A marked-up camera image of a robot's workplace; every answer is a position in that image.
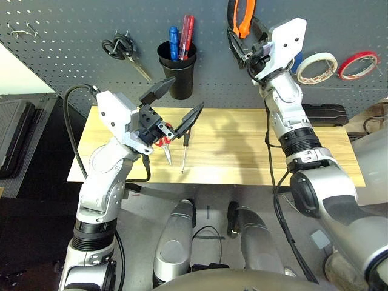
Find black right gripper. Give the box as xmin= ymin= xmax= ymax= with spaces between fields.
xmin=227 ymin=16 xmax=274 ymax=74

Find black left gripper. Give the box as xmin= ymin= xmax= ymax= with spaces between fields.
xmin=130 ymin=76 xmax=206 ymax=152

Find orange black pliers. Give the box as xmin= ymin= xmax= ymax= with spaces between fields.
xmin=227 ymin=0 xmax=257 ymax=69

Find black orange handled screwdriver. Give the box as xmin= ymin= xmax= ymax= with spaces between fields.
xmin=181 ymin=127 xmax=192 ymax=175

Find red handled scissors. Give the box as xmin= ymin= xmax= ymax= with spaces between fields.
xmin=153 ymin=121 xmax=173 ymax=166

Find white tape roll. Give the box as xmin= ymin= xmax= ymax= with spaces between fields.
xmin=296 ymin=52 xmax=339 ymax=85

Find metal pegboard hook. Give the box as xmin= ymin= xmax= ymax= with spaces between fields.
xmin=113 ymin=30 xmax=131 ymax=57
xmin=365 ymin=56 xmax=383 ymax=75
xmin=324 ymin=59 xmax=339 ymax=75
xmin=25 ymin=21 xmax=39 ymax=38
xmin=7 ymin=22 xmax=27 ymax=39

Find grey perforated pegboard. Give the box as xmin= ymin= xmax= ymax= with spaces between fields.
xmin=0 ymin=0 xmax=388 ymax=122

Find black plastic cup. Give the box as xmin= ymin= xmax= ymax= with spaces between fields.
xmin=156 ymin=41 xmax=198 ymax=69
xmin=159 ymin=57 xmax=195 ymax=101

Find blue tape roll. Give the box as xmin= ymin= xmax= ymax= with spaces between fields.
xmin=290 ymin=51 xmax=304 ymax=73

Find red tape roll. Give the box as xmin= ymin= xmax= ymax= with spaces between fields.
xmin=337 ymin=50 xmax=381 ymax=81

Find small black tool case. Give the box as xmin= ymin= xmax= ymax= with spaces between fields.
xmin=301 ymin=104 xmax=349 ymax=127

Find silver left robot leg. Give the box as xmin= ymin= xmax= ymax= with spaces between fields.
xmin=152 ymin=199 xmax=196 ymax=286

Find silver robot leg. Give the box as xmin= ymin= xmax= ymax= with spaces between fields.
xmin=227 ymin=201 xmax=286 ymax=273
xmin=152 ymin=199 xmax=196 ymax=286

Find brown wooden furniture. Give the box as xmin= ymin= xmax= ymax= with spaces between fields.
xmin=348 ymin=96 xmax=388 ymax=140

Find large black equipment case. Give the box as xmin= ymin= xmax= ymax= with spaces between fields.
xmin=0 ymin=101 xmax=43 ymax=179

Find silver right robot leg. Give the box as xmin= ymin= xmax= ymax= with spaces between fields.
xmin=227 ymin=201 xmax=286 ymax=273

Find large white rounded object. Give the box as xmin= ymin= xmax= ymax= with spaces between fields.
xmin=348 ymin=127 xmax=388 ymax=207

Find grey robot torso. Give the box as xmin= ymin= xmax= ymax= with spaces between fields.
xmin=151 ymin=268 xmax=334 ymax=291

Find grey foot pedal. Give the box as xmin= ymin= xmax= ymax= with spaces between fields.
xmin=309 ymin=229 xmax=331 ymax=250

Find khaki trouser leg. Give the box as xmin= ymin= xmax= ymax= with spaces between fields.
xmin=326 ymin=248 xmax=364 ymax=289

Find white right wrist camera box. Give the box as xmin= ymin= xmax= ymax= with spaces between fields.
xmin=268 ymin=18 xmax=307 ymax=73

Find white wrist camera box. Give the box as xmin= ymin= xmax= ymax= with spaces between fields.
xmin=96 ymin=90 xmax=142 ymax=143
xmin=268 ymin=18 xmax=307 ymax=73

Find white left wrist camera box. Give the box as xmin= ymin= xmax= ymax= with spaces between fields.
xmin=96 ymin=90 xmax=142 ymax=143

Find clear red handled screwdriver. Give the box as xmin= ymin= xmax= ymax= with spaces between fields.
xmin=178 ymin=14 xmax=195 ymax=61

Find blue handled screwdriver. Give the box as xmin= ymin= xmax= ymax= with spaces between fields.
xmin=168 ymin=26 xmax=181 ymax=61

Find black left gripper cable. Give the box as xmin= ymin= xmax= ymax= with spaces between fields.
xmin=124 ymin=153 xmax=152 ymax=184

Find black handled scissors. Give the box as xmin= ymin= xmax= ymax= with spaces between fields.
xmin=101 ymin=32 xmax=152 ymax=82

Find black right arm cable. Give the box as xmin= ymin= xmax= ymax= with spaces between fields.
xmin=246 ymin=59 xmax=319 ymax=284

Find black left camera cable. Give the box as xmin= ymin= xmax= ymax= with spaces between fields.
xmin=62 ymin=84 xmax=101 ymax=179

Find black cable coil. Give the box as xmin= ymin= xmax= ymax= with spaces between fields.
xmin=362 ymin=116 xmax=388 ymax=134

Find thin black floor cable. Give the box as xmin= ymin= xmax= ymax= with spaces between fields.
xmin=192 ymin=226 xmax=224 ymax=264

